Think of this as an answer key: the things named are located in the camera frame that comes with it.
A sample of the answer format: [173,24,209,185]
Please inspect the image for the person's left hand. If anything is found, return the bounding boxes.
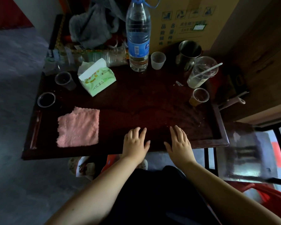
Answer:
[122,127,151,166]

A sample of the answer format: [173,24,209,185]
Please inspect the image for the person's right hand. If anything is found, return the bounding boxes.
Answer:
[164,125,197,167]

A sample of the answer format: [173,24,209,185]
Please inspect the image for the person's right forearm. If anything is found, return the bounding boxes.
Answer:
[178,160,281,225]

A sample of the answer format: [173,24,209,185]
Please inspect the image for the person's left forearm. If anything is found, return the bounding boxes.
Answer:
[45,155,146,225]

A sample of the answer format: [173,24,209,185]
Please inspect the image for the white perforated slipper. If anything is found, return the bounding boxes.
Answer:
[136,159,148,171]
[68,156,95,181]

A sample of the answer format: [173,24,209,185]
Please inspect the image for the orange packet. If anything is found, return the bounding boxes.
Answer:
[101,155,119,174]

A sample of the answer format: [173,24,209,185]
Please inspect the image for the small cup with amber liquid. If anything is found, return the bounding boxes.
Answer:
[189,88,210,107]

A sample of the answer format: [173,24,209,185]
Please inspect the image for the pink microfibre cloth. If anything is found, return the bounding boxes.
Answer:
[56,106,100,148]

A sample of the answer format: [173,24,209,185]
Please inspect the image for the person's black trousers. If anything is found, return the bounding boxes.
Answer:
[100,165,222,225]

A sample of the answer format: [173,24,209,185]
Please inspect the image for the dark wooden chair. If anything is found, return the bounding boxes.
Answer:
[204,121,281,187]

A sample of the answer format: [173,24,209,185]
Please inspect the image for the large clear plastic cup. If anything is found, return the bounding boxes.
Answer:
[187,56,219,89]

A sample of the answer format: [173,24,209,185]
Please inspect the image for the green tissue pack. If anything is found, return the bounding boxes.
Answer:
[77,58,116,97]

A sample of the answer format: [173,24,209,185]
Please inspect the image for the white plastic straw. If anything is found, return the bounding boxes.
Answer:
[189,62,223,80]

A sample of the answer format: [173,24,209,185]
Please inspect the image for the small translucent white cup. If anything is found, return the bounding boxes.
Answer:
[151,52,166,70]

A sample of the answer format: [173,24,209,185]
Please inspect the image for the stainless steel mug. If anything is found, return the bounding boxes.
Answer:
[176,40,202,71]

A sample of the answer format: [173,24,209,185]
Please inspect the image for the empty clear plastic bottle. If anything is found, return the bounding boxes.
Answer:
[83,47,129,68]

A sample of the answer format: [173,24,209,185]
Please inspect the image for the small clear plastic cup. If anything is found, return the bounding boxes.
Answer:
[55,72,77,91]

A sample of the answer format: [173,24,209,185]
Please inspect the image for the dark cup with metal rim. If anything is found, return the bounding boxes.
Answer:
[37,92,56,108]

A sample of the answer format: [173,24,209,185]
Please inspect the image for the reddish stick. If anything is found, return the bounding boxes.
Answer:
[30,110,42,150]

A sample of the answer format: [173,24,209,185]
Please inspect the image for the red plastic stool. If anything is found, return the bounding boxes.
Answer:
[227,181,281,225]

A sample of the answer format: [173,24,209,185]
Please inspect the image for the clear water bottle blue label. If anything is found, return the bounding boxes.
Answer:
[126,0,152,73]

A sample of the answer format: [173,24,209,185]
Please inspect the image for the brown cardboard box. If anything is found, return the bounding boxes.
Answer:
[148,0,241,52]

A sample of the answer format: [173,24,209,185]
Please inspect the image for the wooden cabinet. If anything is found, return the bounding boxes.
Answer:
[210,0,281,125]

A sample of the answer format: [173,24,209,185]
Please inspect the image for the grey cloth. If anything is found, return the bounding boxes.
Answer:
[69,3,120,49]

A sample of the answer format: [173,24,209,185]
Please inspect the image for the tool with pale handle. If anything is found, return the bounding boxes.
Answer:
[218,91,250,110]

